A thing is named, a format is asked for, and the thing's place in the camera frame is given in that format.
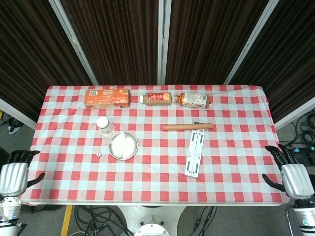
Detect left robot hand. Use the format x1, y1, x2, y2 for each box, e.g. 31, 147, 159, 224
0, 149, 46, 197

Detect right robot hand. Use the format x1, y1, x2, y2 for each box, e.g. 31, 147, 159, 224
261, 145, 315, 200

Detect white paper cup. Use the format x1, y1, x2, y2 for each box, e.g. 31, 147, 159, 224
96, 117, 116, 136

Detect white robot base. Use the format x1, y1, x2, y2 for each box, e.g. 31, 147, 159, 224
115, 205, 189, 236

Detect round metal plate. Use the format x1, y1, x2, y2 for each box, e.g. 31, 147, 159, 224
109, 131, 139, 161

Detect black power strip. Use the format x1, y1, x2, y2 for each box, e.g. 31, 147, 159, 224
292, 146, 315, 162

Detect white folding stand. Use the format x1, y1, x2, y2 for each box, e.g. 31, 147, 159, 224
184, 120, 205, 178

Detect dark ribbed partition panel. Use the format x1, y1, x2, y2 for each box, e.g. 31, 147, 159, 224
60, 0, 159, 86
165, 0, 269, 86
231, 0, 315, 123
0, 0, 93, 122

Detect orange cardboard box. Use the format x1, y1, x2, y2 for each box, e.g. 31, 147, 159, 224
84, 88, 131, 109

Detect wooden rolling pin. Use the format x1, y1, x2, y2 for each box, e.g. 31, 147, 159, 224
163, 123, 214, 131

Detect amber tea bottle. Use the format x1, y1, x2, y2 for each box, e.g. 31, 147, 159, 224
172, 92, 212, 109

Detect red white checkered tablecloth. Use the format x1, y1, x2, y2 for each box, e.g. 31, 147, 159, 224
18, 85, 292, 205

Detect brown drink bottle white cap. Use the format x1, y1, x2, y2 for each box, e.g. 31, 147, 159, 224
139, 92, 172, 106

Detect black floor cable bundle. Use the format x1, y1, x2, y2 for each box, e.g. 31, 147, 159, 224
72, 205, 135, 236
278, 115, 315, 148

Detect grey partition post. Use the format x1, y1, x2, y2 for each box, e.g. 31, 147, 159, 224
48, 0, 99, 86
223, 0, 281, 86
157, 0, 172, 86

